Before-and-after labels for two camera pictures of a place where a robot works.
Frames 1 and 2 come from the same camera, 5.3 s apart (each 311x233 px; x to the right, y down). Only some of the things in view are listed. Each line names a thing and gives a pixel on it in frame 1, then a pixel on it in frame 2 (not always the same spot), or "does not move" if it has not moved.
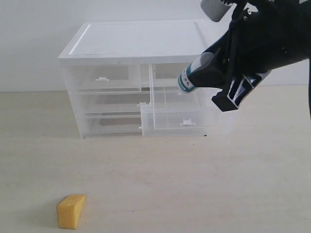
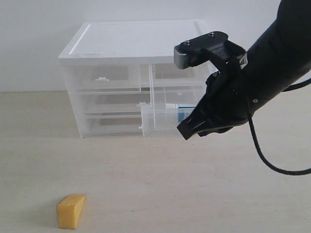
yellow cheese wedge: [69, 210] does not move
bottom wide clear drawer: [113, 124] does not move
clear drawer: [173, 112] does not move
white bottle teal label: [184, 84] to [183, 110]
